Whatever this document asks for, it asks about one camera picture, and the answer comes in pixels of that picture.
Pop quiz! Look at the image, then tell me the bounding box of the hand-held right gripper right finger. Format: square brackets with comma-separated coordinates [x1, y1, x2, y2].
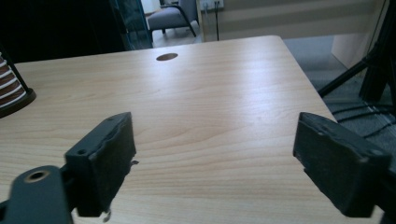
[292, 111, 392, 218]

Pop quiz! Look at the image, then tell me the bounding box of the white wall socket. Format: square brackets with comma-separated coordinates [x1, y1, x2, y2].
[199, 0, 225, 12]

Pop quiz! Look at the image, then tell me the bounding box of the grey armchair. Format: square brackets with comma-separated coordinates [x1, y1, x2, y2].
[147, 0, 200, 38]

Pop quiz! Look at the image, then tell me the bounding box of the glass panel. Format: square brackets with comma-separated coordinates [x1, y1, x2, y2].
[108, 0, 153, 50]

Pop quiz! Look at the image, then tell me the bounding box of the black floor cable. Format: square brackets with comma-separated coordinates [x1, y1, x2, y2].
[362, 120, 396, 139]
[337, 108, 396, 124]

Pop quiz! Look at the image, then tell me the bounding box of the black metal stand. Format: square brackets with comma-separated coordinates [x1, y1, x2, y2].
[317, 0, 396, 104]

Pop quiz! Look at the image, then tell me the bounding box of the beige wooden counter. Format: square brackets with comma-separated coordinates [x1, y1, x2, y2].
[199, 0, 390, 70]

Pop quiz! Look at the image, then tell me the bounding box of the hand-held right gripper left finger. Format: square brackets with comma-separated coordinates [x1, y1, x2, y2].
[64, 111, 138, 222]

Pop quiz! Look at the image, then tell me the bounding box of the stack of brown paper cups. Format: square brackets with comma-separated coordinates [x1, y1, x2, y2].
[0, 51, 26, 109]

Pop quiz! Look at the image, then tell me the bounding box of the black power cable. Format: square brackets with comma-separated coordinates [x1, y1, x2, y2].
[214, 1, 220, 42]

